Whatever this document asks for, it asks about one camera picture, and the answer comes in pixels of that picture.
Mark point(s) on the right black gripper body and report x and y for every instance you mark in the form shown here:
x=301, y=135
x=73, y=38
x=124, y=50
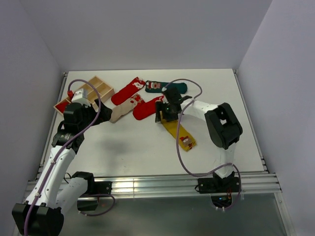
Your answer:
x=170, y=114

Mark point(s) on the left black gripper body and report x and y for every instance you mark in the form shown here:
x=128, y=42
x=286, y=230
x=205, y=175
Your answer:
x=87, y=120

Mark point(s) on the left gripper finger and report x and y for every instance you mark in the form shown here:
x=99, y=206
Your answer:
x=105, y=112
x=91, y=112

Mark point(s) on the red sock with santa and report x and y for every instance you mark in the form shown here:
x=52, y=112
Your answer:
x=61, y=107

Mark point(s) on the wooden compartment tray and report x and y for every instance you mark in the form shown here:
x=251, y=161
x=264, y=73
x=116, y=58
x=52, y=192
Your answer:
x=104, y=90

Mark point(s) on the yellow sock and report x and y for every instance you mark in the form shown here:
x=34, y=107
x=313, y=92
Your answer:
x=183, y=139

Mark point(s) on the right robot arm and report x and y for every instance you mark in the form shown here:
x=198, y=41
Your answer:
x=221, y=122

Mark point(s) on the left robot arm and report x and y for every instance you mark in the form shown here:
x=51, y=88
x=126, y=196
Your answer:
x=43, y=211

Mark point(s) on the red sock centre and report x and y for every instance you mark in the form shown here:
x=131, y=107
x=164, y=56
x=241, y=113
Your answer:
x=146, y=109

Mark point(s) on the dark green sock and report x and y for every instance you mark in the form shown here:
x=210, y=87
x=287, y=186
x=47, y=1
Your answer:
x=156, y=86

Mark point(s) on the beige sock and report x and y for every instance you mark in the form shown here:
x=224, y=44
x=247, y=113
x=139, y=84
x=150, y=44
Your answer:
x=126, y=107

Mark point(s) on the red sock upper left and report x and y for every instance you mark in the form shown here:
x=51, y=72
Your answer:
x=128, y=91

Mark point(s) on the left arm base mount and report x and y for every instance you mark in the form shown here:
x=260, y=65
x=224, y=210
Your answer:
x=88, y=203

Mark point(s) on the aluminium front rail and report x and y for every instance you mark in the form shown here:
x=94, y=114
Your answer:
x=183, y=185

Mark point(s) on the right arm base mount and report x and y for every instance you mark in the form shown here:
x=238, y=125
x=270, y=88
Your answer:
x=220, y=190

